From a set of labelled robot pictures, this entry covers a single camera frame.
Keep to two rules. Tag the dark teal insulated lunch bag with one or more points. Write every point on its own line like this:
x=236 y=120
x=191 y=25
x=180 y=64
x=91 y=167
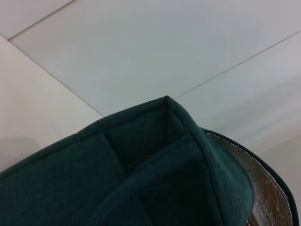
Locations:
x=117 y=176

